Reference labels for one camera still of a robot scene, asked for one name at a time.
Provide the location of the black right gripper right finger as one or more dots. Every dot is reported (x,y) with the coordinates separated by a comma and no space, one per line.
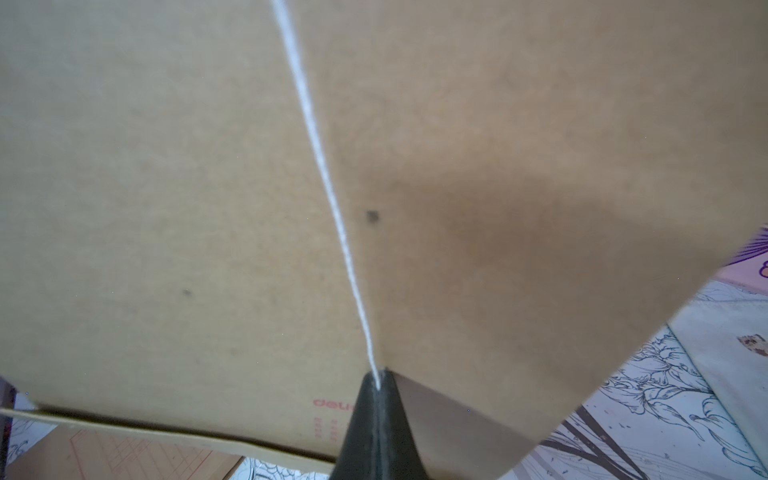
(398,455)

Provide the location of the brown kraft file bag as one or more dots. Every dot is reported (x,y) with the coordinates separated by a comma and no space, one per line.
(69,453)

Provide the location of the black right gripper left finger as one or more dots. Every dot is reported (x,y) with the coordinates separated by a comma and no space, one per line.
(360,457)

